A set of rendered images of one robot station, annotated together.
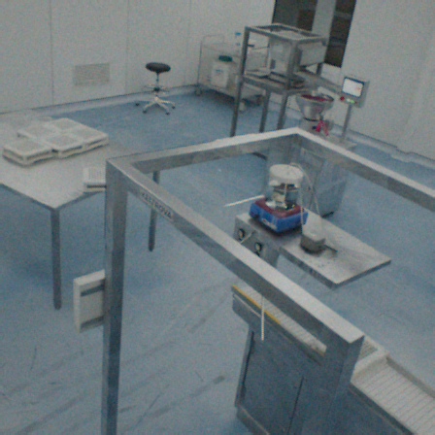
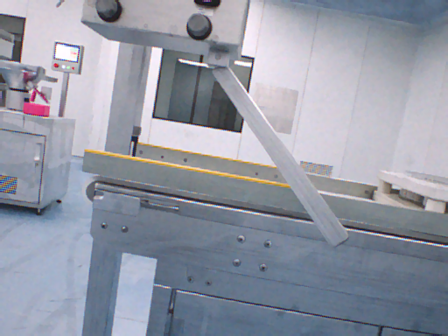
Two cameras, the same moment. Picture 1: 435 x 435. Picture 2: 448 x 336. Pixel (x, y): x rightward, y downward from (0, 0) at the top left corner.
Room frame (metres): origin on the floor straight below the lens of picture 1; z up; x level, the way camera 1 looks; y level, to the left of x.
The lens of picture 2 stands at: (1.73, 0.12, 0.92)
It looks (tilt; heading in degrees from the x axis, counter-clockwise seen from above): 7 degrees down; 315
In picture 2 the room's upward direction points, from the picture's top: 10 degrees clockwise
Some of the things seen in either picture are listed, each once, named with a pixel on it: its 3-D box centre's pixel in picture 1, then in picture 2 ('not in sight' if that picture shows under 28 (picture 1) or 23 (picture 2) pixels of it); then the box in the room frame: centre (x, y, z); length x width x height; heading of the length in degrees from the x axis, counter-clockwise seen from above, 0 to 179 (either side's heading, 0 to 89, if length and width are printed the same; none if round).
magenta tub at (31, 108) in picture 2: not in sight; (37, 109); (4.71, -0.78, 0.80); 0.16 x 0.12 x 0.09; 51
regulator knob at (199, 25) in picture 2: not in sight; (199, 21); (2.11, -0.17, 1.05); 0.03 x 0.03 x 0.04; 43
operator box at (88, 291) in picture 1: (94, 301); not in sight; (1.85, 0.49, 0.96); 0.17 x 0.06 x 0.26; 133
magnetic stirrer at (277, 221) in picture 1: (277, 213); not in sight; (2.24, -0.26, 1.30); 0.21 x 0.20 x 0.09; 133
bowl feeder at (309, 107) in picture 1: (317, 117); (27, 88); (5.02, -0.78, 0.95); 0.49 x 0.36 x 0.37; 51
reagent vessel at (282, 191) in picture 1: (284, 185); not in sight; (2.24, -0.27, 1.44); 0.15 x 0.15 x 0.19
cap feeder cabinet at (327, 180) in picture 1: (305, 175); (23, 158); (4.95, -0.78, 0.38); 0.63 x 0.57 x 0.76; 51
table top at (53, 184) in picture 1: (39, 150); not in sight; (3.69, 1.40, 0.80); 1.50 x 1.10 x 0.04; 62
